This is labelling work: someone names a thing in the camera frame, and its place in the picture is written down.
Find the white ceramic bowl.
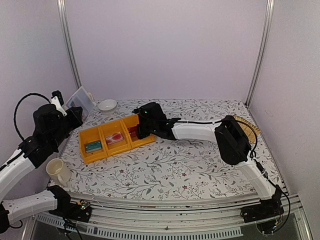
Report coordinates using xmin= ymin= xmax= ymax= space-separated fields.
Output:
xmin=98 ymin=99 xmax=118 ymax=115

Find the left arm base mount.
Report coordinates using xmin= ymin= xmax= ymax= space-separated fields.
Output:
xmin=48 ymin=199 xmax=92 ymax=223

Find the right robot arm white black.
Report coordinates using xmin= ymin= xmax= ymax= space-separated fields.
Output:
xmin=133 ymin=102 xmax=283 ymax=218

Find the aluminium frame post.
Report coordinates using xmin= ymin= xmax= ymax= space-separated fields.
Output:
xmin=245 ymin=0 xmax=275 ymax=109
xmin=56 ymin=0 xmax=83 ymax=90

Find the yellow middle storage bin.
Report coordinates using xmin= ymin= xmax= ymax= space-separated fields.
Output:
xmin=98 ymin=120 xmax=131 ymax=157

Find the right black cable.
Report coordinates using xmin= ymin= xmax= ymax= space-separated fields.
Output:
xmin=174 ymin=118 xmax=292 ymax=226

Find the yellow left storage bin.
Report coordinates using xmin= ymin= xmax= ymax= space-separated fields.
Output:
xmin=78 ymin=126 xmax=108 ymax=164

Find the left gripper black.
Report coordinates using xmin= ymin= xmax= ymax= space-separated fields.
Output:
xmin=49 ymin=106 xmax=83 ymax=149

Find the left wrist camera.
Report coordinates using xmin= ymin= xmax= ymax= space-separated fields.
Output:
xmin=50 ymin=90 xmax=67 ymax=117

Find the dark red VIP card stack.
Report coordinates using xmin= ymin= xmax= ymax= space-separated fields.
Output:
xmin=127 ymin=126 xmax=137 ymax=138

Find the beige card holder wallet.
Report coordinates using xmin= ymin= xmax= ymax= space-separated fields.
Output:
xmin=65 ymin=86 xmax=96 ymax=122

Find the woven bamboo tray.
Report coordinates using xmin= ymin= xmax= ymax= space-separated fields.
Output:
xmin=233 ymin=115 xmax=261 ymax=144

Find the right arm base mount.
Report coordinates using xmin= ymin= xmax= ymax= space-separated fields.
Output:
xmin=240 ymin=199 xmax=284 ymax=223

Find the left black cable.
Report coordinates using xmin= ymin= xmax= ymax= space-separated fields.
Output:
xmin=13 ymin=92 xmax=52 ymax=142

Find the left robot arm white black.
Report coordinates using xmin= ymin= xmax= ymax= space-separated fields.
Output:
xmin=0 ymin=103 xmax=83 ymax=233

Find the right aluminium frame post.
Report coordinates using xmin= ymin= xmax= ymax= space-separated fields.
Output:
xmin=245 ymin=0 xmax=275 ymax=109

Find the pink white card stack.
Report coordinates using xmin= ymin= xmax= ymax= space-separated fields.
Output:
xmin=105 ymin=132 xmax=124 ymax=145

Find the green card stack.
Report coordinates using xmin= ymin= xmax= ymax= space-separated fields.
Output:
xmin=84 ymin=140 xmax=102 ymax=153

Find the front aluminium rail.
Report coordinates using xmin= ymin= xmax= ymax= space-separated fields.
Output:
xmin=21 ymin=194 xmax=313 ymax=240

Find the black cable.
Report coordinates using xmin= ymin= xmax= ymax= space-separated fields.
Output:
xmin=13 ymin=92 xmax=52 ymax=142
xmin=174 ymin=118 xmax=292 ymax=226

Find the left aluminium frame post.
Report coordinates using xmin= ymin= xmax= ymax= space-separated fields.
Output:
xmin=56 ymin=0 xmax=83 ymax=90

